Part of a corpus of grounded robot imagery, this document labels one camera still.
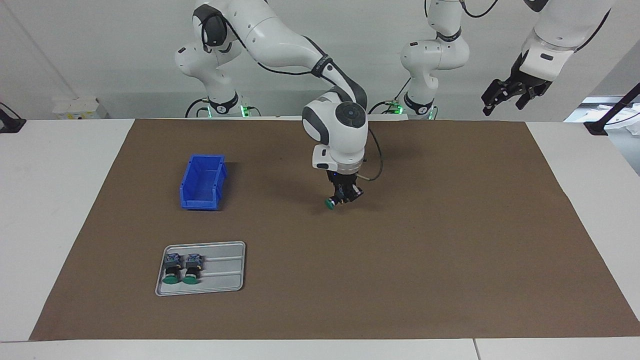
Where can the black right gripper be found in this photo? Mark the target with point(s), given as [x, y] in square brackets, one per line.
[342, 179]

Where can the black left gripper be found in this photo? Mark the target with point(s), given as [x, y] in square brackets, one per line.
[524, 82]

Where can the green push button switch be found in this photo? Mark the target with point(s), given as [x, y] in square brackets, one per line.
[171, 270]
[330, 203]
[192, 270]

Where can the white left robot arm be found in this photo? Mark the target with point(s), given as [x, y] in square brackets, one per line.
[435, 55]

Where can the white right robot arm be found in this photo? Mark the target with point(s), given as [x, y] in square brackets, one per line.
[280, 35]

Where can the brown table mat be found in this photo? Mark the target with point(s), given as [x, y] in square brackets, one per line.
[350, 260]

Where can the white background workbench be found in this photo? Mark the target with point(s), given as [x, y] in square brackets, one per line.
[590, 107]

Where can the black angled stand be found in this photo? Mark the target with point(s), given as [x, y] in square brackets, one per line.
[597, 127]

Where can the blue plastic storage bin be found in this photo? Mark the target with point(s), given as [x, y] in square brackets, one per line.
[202, 182]

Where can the grey metal tray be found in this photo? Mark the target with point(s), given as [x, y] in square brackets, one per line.
[225, 275]

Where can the white cardboard box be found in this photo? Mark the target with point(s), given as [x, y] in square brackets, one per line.
[80, 107]

